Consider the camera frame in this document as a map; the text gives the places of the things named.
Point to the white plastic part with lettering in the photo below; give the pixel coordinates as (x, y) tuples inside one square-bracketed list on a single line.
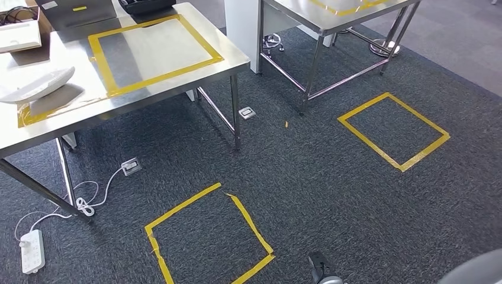
[(39, 88)]

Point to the grey robot right shoulder shell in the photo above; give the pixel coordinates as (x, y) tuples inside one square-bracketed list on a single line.
[(474, 272)]

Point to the stainless steel workbench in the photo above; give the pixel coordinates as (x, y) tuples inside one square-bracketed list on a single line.
[(294, 15), (157, 47)]

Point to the yellow floor tape square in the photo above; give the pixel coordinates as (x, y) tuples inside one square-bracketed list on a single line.
[(184, 206), (364, 105)]

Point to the chrome chair base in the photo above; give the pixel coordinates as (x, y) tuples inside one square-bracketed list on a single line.
[(272, 41)]

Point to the chrome stool base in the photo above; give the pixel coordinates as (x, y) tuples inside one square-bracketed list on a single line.
[(386, 49)]

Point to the black equipment case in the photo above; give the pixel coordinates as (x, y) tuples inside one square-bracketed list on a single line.
[(147, 6)]

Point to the grey laptop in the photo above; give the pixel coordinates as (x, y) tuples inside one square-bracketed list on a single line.
[(78, 13)]

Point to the brown cardboard box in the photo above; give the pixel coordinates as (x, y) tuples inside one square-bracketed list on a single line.
[(46, 27)]

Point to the white power strip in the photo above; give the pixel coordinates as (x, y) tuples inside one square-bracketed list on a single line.
[(32, 252)]

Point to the white foam board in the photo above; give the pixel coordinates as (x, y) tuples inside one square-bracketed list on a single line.
[(19, 37)]

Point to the yellow tape frame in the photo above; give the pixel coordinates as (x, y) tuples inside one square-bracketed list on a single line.
[(164, 77), (341, 13)]

